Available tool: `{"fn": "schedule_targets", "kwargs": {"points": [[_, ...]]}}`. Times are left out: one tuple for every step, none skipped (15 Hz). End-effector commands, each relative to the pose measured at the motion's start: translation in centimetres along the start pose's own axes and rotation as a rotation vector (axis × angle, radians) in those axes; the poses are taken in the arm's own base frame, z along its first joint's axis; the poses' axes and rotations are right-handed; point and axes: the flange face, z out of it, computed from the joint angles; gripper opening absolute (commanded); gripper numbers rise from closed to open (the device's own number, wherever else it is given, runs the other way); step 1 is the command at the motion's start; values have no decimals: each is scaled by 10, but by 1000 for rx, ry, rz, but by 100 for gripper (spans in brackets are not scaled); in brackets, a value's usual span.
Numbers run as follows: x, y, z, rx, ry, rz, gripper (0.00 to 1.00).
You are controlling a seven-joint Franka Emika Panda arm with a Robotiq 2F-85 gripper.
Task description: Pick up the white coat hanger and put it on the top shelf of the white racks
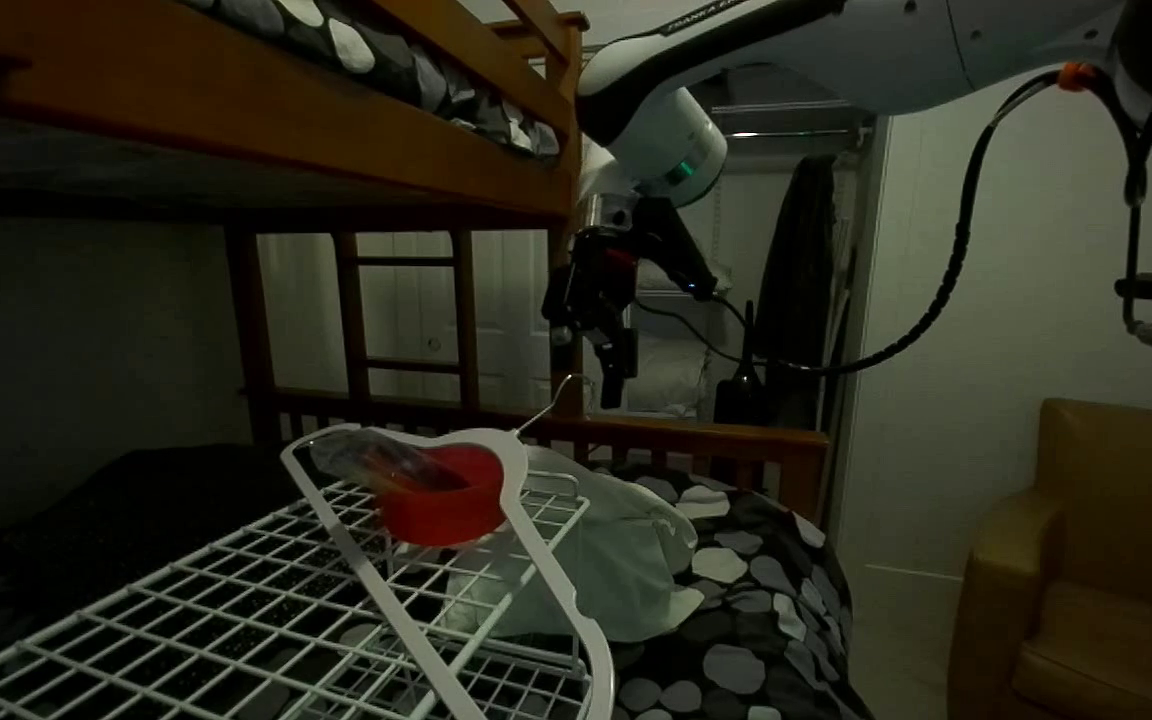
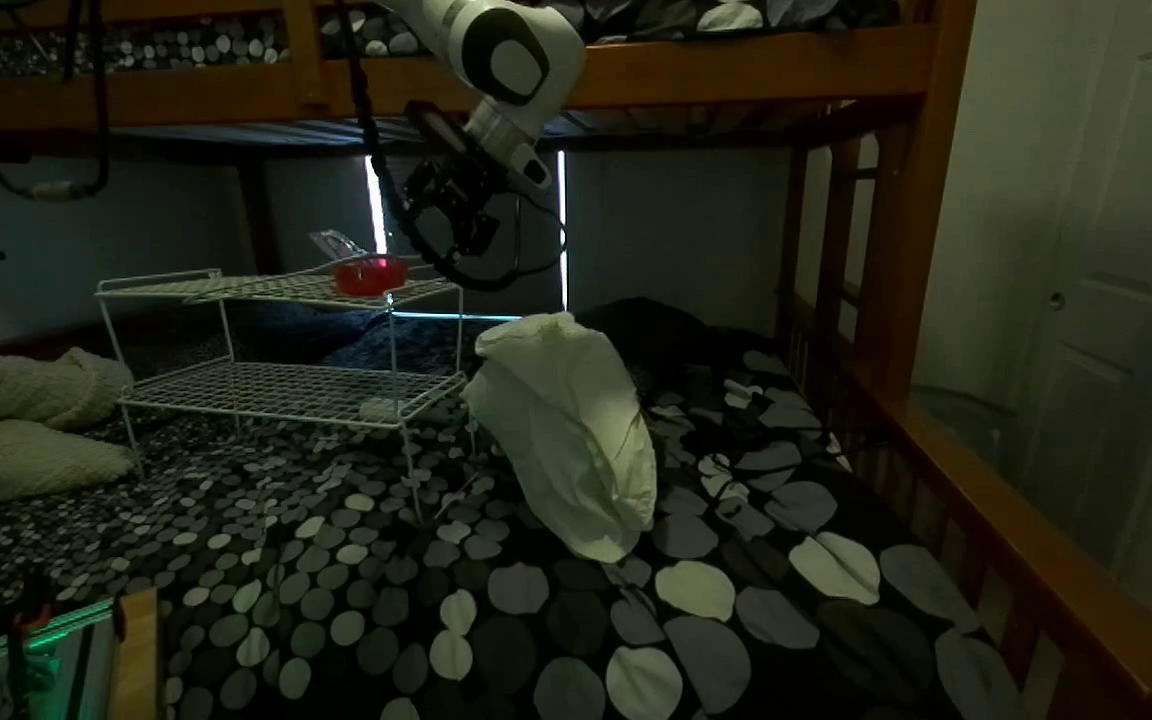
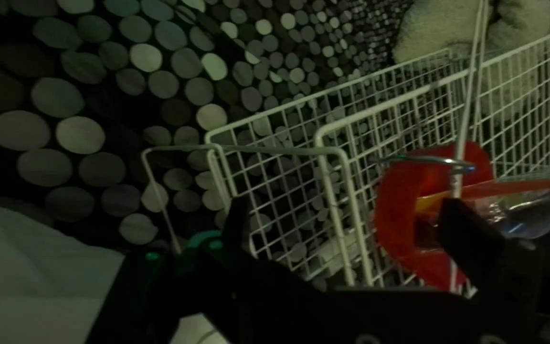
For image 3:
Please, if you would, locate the black pebble pattern bedspread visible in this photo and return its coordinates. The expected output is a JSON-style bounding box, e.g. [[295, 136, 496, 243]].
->
[[0, 0, 417, 259]]

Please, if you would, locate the cream fluffy blanket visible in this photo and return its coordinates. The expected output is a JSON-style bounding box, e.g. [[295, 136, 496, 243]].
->
[[391, 0, 550, 68]]

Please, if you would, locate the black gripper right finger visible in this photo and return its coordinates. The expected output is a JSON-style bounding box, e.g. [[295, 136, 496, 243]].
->
[[435, 198, 545, 308]]

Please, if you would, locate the clear plastic piece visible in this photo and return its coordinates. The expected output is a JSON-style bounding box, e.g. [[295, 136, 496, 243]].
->
[[477, 167, 550, 242]]

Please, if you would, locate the red plastic hanger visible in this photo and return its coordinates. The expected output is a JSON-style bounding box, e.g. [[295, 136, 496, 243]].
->
[[372, 140, 550, 297]]

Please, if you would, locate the thin white rod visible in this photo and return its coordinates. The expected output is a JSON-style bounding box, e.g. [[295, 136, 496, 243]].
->
[[448, 0, 490, 201]]

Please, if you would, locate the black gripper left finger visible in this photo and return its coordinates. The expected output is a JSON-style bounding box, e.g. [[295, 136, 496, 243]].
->
[[223, 196, 255, 255]]

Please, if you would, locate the white cloth garment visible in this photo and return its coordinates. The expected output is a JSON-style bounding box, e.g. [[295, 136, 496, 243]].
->
[[0, 203, 226, 344]]

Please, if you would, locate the white wire shelf rack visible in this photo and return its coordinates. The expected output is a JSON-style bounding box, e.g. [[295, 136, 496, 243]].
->
[[139, 26, 550, 293]]

